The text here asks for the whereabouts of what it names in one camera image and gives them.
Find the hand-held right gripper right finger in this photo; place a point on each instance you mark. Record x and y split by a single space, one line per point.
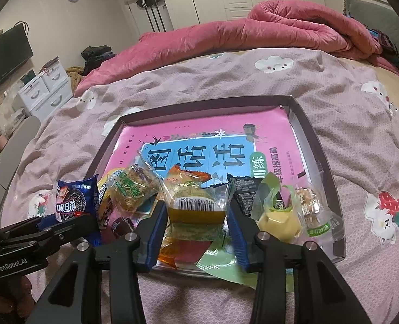
238 239

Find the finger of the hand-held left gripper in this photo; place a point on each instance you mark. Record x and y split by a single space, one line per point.
47 224
64 238

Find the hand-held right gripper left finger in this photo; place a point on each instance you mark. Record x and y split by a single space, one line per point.
153 239

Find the light green snack packet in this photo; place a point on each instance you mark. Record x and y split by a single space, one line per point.
219 263

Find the blue cookie packet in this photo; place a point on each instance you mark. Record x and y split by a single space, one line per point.
74 199

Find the clear yellow pastry packet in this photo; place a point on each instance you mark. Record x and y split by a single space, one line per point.
280 222

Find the black green pea packet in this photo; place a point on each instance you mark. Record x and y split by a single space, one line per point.
245 194

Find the clear cake packet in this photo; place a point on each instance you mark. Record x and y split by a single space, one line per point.
196 216

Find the yellow snack packet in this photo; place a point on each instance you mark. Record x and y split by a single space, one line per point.
103 206

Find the clear nut brittle packet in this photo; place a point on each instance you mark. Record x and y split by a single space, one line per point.
133 190
312 209

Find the orange biscuit packet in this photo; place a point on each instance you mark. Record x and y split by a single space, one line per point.
189 175

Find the dark shallow cardboard box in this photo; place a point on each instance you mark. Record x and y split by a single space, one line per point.
202 114

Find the pink book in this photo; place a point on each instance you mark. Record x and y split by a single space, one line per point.
202 135

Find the white drawer cabinet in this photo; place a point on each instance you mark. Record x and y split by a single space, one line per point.
47 98

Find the yellow knitted blanket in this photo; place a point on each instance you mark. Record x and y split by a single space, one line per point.
73 77

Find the black television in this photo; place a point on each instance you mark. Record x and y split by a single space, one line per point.
7 60

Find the dark clothes pile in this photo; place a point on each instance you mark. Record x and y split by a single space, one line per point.
96 55

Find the pink quilt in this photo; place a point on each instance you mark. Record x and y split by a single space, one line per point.
253 33

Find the beige bed sheet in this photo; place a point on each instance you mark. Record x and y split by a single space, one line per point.
388 74

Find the striped dark clothing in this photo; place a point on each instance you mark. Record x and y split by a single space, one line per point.
388 45

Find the grey padded headboard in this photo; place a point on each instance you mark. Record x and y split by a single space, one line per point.
371 13

